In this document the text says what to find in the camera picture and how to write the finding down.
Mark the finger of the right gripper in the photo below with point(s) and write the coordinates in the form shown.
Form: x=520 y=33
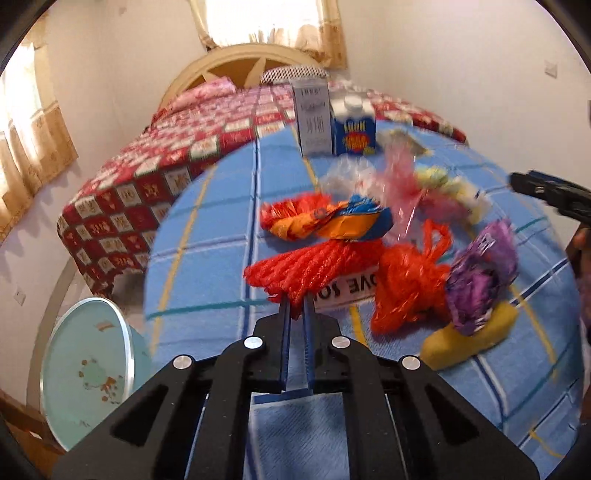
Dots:
x=568 y=199

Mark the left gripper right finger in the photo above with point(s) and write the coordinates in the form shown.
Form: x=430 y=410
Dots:
x=403 y=420

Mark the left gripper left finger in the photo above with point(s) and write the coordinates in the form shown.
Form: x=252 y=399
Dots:
x=190 y=419

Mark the purple wrapper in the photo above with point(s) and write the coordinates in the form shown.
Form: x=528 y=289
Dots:
x=479 y=274

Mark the red plastic bag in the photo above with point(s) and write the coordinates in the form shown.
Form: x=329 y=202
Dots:
x=411 y=282

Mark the pink plastic bag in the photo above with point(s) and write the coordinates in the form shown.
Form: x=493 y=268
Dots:
x=409 y=203

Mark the red mesh net bag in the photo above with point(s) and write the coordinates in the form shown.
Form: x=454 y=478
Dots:
x=293 y=275

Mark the orange blue foil wrapper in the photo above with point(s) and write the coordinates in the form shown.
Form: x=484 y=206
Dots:
x=316 y=214

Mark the clear white plastic bag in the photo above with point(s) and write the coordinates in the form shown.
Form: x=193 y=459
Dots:
x=348 y=176

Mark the light blue cartoon trash bin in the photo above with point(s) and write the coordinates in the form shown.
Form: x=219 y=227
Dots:
x=94 y=361

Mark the clear snack packet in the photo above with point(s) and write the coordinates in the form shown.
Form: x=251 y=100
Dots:
x=399 y=137

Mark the red patterned bed cover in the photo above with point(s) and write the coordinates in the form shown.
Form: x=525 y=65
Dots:
x=108 y=227

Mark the blue juice carton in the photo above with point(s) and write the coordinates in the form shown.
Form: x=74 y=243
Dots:
x=354 y=128

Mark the grey white milk carton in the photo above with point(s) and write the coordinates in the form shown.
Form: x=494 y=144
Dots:
x=313 y=114

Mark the right beige curtain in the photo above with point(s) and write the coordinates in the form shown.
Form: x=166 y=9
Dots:
x=310 y=26

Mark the beige curtain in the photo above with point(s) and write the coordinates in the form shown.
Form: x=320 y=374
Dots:
x=36 y=146
x=310 y=26

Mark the left beige curtain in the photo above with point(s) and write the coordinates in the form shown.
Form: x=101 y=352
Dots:
x=36 y=146

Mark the striped pillow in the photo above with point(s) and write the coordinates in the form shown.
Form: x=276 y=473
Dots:
x=289 y=73

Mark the pink pillow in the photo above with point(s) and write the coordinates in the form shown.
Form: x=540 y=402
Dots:
x=206 y=91

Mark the cream wooden headboard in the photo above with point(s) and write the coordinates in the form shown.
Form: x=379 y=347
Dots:
x=243 y=64

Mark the white wall socket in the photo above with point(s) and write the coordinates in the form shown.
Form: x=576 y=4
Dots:
x=551 y=69

